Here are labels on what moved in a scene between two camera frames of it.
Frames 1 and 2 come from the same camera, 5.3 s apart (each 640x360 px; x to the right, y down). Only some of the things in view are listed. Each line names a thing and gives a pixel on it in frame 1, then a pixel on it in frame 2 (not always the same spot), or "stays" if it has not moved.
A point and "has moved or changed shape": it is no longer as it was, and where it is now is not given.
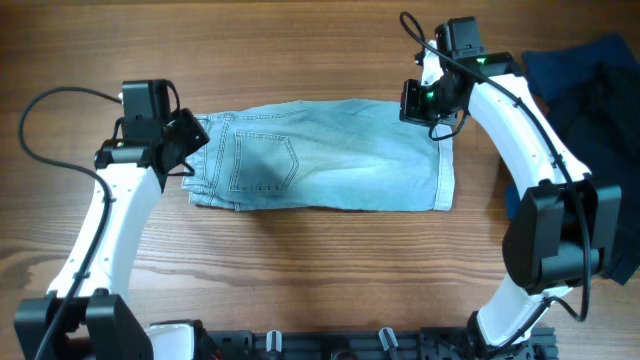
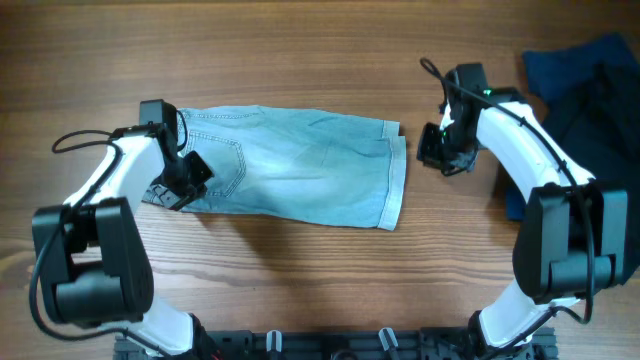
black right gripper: x=410 y=111 -> x=427 y=152
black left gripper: x=197 y=136 -> x=203 y=174
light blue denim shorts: x=355 y=155 has moved or changed shape
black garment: x=598 y=112 stays
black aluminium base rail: x=371 y=344 stays
